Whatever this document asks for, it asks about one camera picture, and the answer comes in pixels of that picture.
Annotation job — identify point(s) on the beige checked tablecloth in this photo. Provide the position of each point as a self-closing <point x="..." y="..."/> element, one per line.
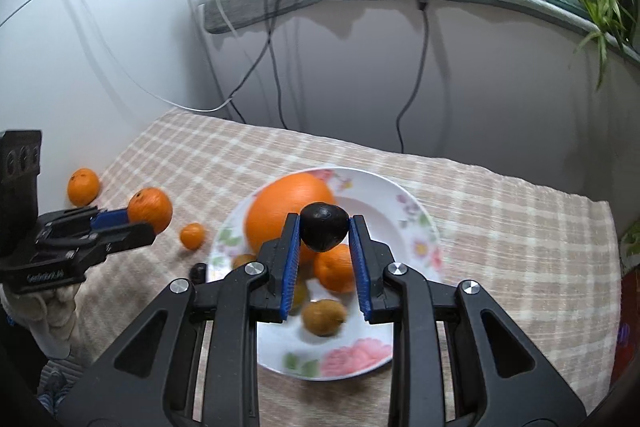
<point x="500" y="232"/>

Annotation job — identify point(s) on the large orange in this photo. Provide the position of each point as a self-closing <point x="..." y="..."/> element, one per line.
<point x="152" y="209"/>
<point x="280" y="212"/>

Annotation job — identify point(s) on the white refrigerator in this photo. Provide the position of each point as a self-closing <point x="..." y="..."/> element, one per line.
<point x="125" y="32"/>

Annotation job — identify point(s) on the greenish brown round fruit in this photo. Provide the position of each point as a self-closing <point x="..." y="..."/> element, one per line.
<point x="300" y="297"/>

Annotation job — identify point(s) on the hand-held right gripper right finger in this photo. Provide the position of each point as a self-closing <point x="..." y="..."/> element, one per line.
<point x="361" y="267"/>

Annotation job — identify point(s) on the striped cloth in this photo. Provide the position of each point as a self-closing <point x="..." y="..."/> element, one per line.
<point x="52" y="387"/>

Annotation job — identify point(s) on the small mandarin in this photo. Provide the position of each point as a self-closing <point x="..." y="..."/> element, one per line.
<point x="192" y="236"/>

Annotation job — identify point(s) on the person's left hand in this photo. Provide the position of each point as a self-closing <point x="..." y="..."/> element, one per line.
<point x="47" y="317"/>

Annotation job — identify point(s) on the medium mandarin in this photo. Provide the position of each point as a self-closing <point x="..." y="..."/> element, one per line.
<point x="332" y="272"/>
<point x="83" y="187"/>

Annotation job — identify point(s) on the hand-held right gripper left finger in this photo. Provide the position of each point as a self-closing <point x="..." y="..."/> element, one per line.
<point x="291" y="267"/>

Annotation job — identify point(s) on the green bag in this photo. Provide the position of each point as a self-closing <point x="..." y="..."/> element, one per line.
<point x="631" y="247"/>

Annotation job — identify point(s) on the white floral plate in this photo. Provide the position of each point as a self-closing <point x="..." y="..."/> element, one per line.
<point x="385" y="227"/>

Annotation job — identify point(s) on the brown round fruit with stem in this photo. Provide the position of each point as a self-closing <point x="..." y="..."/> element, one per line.
<point x="322" y="317"/>

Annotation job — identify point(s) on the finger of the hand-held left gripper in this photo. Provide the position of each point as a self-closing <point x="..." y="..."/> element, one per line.
<point x="110" y="218"/>
<point x="125" y="238"/>

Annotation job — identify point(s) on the dark purple round fruit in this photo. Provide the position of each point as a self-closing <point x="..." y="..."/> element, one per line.
<point x="324" y="224"/>
<point x="199" y="273"/>

